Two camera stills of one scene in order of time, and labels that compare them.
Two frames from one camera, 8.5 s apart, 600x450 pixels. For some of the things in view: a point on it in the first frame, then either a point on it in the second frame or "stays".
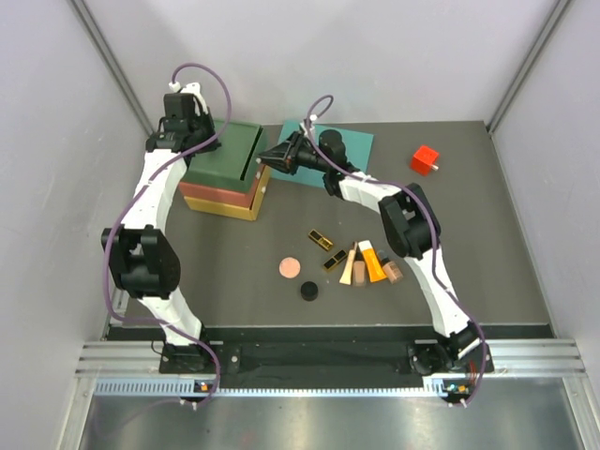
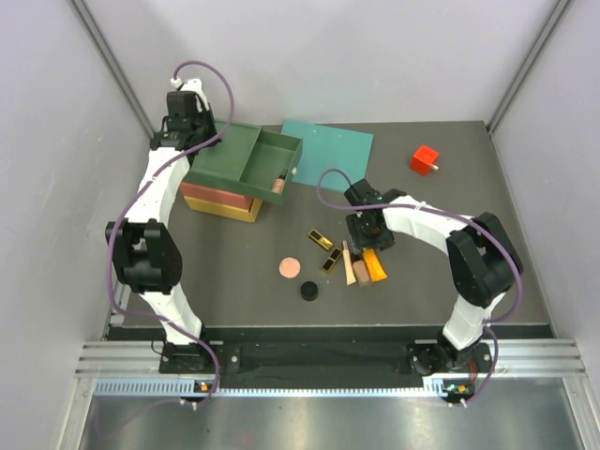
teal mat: (357, 148) stays
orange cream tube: (374, 267) stays
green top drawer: (245, 147) to (274, 153)
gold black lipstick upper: (319, 239) stays
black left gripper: (204, 117) stays
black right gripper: (285, 157) to (360, 241)
